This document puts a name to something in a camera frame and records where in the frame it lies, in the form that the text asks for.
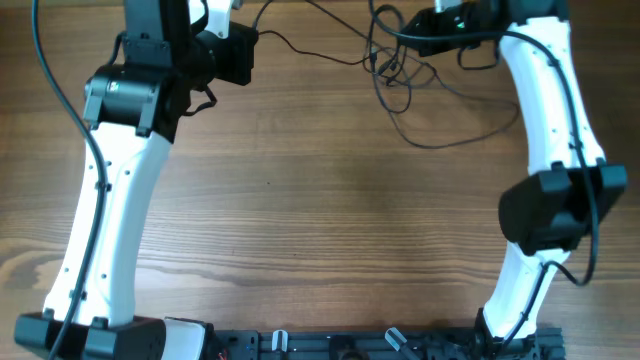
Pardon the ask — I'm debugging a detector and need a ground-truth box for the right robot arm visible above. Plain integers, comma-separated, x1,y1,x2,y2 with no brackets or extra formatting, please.
397,0,627,354

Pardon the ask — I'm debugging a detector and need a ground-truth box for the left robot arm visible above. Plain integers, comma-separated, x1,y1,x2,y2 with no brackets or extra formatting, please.
14,0,258,359

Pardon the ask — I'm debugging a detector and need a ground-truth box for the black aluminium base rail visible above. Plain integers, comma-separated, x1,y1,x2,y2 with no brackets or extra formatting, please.
211,328,566,360

